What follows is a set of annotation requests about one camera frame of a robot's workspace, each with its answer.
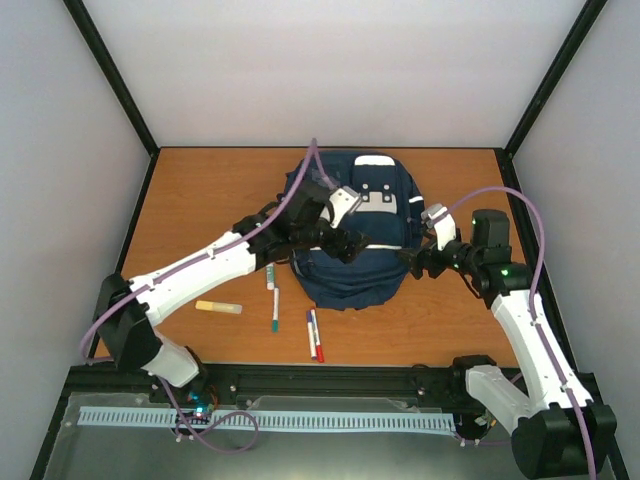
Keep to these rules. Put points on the blue purple marker pen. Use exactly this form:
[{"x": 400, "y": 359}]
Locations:
[{"x": 311, "y": 336}]

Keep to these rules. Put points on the teal tip white marker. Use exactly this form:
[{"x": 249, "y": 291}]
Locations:
[{"x": 275, "y": 316}]

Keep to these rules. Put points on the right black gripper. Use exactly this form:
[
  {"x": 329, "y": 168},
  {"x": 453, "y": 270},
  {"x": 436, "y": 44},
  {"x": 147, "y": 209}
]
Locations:
[{"x": 419, "y": 260}]

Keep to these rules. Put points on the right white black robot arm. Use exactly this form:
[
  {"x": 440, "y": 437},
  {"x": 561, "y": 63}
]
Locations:
[{"x": 556, "y": 428}]

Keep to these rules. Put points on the light blue cable duct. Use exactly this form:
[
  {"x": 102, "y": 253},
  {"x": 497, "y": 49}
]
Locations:
[{"x": 271, "y": 421}]

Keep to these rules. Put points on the green cap glue stick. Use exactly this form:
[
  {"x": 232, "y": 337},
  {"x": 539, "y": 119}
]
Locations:
[{"x": 270, "y": 277}]

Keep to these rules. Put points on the navy blue student backpack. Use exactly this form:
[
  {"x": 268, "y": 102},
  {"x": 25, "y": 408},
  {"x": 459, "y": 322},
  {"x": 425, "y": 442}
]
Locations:
[{"x": 388, "y": 219}]

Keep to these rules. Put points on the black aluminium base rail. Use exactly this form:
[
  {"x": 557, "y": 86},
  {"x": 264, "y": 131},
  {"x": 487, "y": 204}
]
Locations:
[{"x": 426, "y": 387}]

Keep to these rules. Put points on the black frame post left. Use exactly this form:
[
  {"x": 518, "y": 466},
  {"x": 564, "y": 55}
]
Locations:
[{"x": 94, "y": 41}]

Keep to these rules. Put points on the yellow highlighter clear cap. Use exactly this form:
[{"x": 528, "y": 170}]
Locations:
[{"x": 218, "y": 307}]

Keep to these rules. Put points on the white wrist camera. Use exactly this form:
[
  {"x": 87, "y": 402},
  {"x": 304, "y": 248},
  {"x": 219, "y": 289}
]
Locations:
[
  {"x": 342, "y": 202},
  {"x": 437, "y": 218}
]

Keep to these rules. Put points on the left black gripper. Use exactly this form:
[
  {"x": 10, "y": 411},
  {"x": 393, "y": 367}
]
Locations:
[{"x": 352, "y": 248}]

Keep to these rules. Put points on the red marker pen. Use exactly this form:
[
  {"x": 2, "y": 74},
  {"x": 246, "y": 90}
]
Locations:
[{"x": 317, "y": 339}]

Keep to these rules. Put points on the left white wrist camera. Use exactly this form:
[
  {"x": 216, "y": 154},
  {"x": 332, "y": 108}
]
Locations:
[{"x": 342, "y": 202}]

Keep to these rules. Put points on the black frame post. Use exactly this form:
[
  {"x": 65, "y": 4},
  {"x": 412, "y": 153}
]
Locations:
[
  {"x": 94, "y": 41},
  {"x": 568, "y": 49}
]

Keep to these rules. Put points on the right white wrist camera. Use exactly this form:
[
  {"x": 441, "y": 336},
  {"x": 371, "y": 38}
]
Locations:
[{"x": 437, "y": 218}]

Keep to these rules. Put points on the black frame post right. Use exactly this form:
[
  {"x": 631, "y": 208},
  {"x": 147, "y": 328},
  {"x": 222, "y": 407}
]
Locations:
[{"x": 568, "y": 49}]

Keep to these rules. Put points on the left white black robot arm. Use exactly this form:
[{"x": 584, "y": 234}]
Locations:
[{"x": 128, "y": 311}]

